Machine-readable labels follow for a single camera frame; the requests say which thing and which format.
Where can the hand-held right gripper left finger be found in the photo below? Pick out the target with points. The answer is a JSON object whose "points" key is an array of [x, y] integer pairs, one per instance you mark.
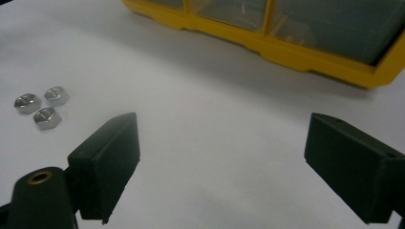
{"points": [[105, 165]]}

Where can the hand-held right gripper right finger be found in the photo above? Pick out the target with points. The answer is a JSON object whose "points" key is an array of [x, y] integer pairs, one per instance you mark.
{"points": [[353, 162]]}

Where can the silver hex nut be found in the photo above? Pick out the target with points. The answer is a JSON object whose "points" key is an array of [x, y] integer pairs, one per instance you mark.
{"points": [[56, 96], [27, 103], [47, 118]]}

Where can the yellow black drawer cabinet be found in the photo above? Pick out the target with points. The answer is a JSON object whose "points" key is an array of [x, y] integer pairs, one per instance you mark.
{"points": [[286, 54]]}

